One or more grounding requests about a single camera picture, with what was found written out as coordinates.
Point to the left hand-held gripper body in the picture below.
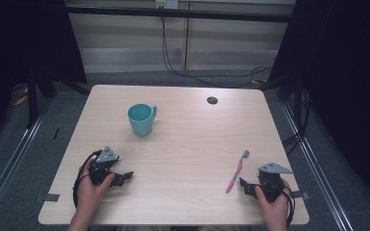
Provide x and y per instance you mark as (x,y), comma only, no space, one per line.
(102,165)

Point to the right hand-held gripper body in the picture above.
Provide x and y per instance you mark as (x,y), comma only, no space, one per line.
(271,183)

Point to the pink toothbrush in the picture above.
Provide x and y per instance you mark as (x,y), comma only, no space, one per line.
(236,174)

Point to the teal cup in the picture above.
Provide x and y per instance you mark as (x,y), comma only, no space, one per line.
(140,123)

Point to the person's right hand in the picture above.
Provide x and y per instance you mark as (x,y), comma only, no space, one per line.
(276,210)

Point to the person's left hand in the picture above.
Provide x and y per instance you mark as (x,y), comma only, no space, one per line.
(88,195)

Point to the grey tape strip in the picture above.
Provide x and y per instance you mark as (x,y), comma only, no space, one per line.
(51,197)
(301,194)

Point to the dark round table grommet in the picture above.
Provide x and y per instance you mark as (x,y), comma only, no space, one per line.
(212,100)

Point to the black metal stand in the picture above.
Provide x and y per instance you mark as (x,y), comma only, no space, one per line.
(297,96)
(32,99)

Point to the yellow floor scrap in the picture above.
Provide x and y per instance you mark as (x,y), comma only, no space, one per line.
(21,100)

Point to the black curtain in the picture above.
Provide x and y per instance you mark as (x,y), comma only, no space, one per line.
(22,41)
(343,80)

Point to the black horizontal bar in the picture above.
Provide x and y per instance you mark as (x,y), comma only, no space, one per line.
(179,13)

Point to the metal floor rail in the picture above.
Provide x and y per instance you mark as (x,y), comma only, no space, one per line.
(11,163)
(318,166)

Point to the white wall socket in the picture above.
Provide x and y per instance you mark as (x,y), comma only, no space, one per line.
(166,3)

